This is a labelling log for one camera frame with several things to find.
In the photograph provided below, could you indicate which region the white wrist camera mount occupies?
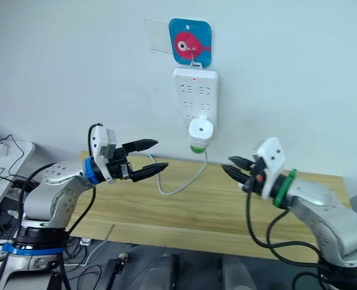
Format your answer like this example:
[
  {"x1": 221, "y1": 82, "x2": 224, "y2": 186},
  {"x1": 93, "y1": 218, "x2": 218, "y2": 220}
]
[
  {"x1": 92, "y1": 124, "x2": 118, "y2": 184},
  {"x1": 255, "y1": 137, "x2": 289, "y2": 201}
]

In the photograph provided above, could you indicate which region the white side desk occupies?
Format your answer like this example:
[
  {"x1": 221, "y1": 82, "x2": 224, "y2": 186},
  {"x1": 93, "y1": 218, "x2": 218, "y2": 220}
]
[{"x1": 0, "y1": 140, "x2": 36, "y2": 228}]

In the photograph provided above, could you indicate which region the green right wrist ring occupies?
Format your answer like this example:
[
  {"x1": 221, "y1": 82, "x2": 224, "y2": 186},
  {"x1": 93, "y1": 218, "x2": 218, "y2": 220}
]
[{"x1": 272, "y1": 169, "x2": 298, "y2": 208}]

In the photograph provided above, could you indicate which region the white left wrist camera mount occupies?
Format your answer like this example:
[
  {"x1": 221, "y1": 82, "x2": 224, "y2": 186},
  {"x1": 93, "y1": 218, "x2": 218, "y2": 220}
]
[{"x1": 92, "y1": 124, "x2": 118, "y2": 184}]

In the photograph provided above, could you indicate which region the blue left wrist ring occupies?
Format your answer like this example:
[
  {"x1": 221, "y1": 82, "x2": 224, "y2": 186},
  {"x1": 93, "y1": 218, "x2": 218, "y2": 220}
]
[{"x1": 83, "y1": 156, "x2": 100, "y2": 184}]

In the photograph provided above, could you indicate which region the black metal frame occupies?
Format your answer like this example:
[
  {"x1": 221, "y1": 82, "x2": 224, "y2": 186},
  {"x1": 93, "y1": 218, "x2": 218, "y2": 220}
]
[{"x1": 100, "y1": 251, "x2": 131, "y2": 290}]

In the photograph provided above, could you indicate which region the white power strip cable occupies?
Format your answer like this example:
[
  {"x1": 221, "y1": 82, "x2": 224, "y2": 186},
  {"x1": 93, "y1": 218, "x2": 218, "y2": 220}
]
[{"x1": 147, "y1": 149, "x2": 210, "y2": 196}]

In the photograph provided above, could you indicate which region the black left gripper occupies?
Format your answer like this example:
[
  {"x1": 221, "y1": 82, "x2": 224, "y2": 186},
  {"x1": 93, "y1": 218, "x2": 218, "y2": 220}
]
[{"x1": 106, "y1": 138, "x2": 170, "y2": 183}]

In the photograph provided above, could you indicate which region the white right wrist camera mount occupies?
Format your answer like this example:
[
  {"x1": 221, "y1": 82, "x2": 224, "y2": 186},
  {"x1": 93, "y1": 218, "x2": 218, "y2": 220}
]
[{"x1": 255, "y1": 137, "x2": 289, "y2": 201}]

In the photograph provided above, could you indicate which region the clear tape patch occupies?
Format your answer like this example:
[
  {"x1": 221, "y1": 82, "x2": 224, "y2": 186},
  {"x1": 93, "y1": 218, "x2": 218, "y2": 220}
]
[{"x1": 142, "y1": 18, "x2": 173, "y2": 56}]

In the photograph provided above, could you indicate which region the blue fish wall hook plate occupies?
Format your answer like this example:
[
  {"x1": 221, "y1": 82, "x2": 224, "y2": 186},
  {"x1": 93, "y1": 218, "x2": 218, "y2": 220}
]
[{"x1": 168, "y1": 18, "x2": 214, "y2": 68}]

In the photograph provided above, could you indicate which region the metal wire hook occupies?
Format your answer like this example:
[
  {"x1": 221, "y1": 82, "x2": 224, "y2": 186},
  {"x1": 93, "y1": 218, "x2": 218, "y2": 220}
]
[{"x1": 188, "y1": 47, "x2": 204, "y2": 69}]

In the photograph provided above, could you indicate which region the thin white floor cable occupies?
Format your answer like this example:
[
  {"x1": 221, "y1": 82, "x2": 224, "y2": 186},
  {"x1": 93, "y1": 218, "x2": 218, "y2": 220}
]
[{"x1": 64, "y1": 240, "x2": 107, "y2": 269}]

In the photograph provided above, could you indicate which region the white power strip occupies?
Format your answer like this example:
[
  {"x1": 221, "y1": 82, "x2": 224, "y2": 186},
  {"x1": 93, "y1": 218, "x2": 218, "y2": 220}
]
[{"x1": 172, "y1": 67, "x2": 220, "y2": 143}]

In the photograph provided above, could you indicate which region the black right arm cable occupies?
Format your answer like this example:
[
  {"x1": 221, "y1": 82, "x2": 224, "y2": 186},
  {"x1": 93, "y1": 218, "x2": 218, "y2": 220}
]
[{"x1": 245, "y1": 188, "x2": 329, "y2": 290}]

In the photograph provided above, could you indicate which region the white mosquito repellent heater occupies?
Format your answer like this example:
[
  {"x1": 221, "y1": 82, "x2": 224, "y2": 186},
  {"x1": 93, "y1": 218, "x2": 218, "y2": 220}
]
[{"x1": 187, "y1": 115, "x2": 215, "y2": 149}]

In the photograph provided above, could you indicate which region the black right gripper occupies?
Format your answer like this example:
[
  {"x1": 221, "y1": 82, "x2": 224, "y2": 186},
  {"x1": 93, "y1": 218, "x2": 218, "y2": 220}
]
[{"x1": 221, "y1": 155, "x2": 269, "y2": 196}]

